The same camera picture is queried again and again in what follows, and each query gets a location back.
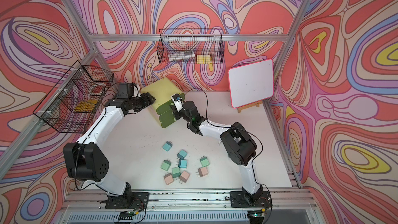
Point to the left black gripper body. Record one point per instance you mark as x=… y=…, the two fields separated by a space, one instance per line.
x=137 y=103

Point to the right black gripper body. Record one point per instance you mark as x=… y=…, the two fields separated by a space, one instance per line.
x=178 y=115

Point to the green drawer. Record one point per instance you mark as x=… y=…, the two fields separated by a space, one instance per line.
x=164 y=104
x=167 y=113
x=169 y=122

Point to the yellow green drawer cabinet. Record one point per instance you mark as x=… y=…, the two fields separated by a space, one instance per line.
x=162 y=87

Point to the teal plug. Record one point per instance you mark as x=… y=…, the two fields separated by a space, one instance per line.
x=182 y=163
x=167 y=146
x=182 y=154

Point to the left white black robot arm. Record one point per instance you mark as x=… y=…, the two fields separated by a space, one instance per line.
x=85 y=160

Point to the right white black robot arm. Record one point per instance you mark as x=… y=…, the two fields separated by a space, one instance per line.
x=239 y=145

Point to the yellow block in left basket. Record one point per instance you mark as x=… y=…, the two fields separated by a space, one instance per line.
x=85 y=106

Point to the yellow block in basket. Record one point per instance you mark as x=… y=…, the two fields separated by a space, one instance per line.
x=203 y=59
x=85 y=106

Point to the green plug right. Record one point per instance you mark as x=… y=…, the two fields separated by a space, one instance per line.
x=204 y=161

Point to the green plug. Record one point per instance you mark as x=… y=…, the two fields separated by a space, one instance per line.
x=176 y=172
x=204 y=161
x=166 y=164

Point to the yellow block in back basket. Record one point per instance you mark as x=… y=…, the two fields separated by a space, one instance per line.
x=203 y=59

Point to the green plug left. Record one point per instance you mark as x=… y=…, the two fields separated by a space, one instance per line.
x=166 y=164

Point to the grey box in back basket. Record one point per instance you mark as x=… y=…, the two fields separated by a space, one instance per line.
x=181 y=56

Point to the pink plug right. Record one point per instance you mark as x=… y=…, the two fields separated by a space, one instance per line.
x=202 y=171

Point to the pink plug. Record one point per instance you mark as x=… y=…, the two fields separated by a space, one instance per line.
x=168 y=178
x=184 y=176
x=202 y=171

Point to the green plug centre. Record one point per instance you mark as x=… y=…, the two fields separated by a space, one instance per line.
x=176 y=172

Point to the pink plug centre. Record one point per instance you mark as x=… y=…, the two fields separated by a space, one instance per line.
x=184 y=176

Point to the wooden easel stand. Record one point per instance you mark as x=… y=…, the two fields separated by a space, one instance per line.
x=256 y=104

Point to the pink plug left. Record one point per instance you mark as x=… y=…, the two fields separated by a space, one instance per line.
x=168 y=178

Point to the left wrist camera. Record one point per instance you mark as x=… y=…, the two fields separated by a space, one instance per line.
x=128 y=91

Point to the white board pink frame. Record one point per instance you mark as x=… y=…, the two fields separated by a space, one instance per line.
x=251 y=83

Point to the black wire basket left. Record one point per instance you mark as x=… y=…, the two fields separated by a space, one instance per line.
x=79 y=83

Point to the black wire basket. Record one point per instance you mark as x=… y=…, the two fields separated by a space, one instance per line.
x=200 y=41
x=79 y=83

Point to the black wire basket back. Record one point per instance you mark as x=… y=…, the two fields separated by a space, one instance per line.
x=200 y=41

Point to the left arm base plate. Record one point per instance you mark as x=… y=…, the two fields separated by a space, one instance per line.
x=134 y=200

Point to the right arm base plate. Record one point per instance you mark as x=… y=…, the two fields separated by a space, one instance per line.
x=242 y=199

